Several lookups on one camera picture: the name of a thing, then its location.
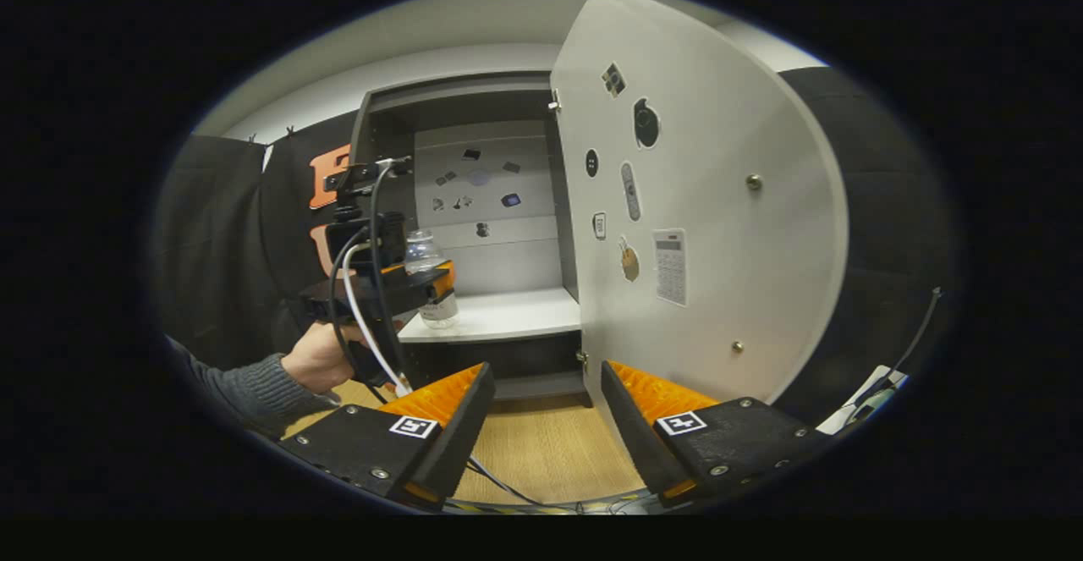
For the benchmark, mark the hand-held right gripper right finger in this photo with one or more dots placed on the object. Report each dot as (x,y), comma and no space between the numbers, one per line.
(630,434)

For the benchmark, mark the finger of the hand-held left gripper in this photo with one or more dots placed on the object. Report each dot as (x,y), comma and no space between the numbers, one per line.
(398,283)

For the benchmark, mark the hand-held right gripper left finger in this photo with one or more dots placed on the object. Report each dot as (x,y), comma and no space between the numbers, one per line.
(457,442)

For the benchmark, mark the clear plastic bottle red label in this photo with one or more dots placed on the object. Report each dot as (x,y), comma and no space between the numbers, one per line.
(423,252)

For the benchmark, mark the white cabinet door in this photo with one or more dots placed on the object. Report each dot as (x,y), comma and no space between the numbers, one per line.
(719,248)

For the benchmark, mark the white cabinet shelf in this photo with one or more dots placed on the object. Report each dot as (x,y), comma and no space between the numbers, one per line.
(508,311)

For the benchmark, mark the grey cabinet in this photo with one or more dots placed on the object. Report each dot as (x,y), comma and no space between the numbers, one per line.
(457,91)

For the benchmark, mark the black backdrop cloth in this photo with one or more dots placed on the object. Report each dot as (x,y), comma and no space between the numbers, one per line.
(220,231)

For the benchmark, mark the white flat object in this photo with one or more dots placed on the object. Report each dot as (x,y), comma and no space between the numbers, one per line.
(863,392)

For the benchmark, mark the round teal object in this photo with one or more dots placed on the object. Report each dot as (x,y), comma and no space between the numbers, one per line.
(871,404)

